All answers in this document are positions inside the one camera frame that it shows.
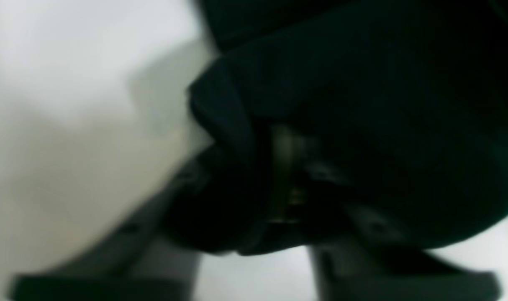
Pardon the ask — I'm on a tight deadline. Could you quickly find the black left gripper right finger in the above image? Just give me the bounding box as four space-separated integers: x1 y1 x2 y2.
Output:
271 125 501 301

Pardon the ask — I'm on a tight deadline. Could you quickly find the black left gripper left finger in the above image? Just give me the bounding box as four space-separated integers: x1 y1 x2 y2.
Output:
9 159 216 301

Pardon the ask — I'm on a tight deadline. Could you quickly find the black T-shirt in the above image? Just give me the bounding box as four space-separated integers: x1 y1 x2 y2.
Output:
164 0 508 255

